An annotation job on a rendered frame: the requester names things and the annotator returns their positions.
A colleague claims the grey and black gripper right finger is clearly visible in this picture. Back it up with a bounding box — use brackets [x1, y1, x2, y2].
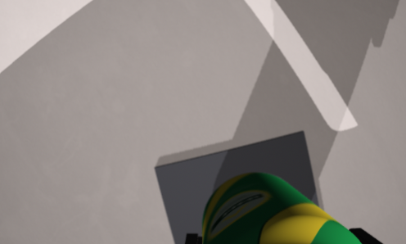
[349, 228, 383, 244]

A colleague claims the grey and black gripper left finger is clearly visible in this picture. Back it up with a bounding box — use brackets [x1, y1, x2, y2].
[185, 233, 202, 244]

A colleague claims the green drink can with yellow stripe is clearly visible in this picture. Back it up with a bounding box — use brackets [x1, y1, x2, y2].
[202, 172, 362, 244]

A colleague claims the dark grey square slate coaster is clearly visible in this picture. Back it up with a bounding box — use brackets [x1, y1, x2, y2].
[155, 131, 319, 244]

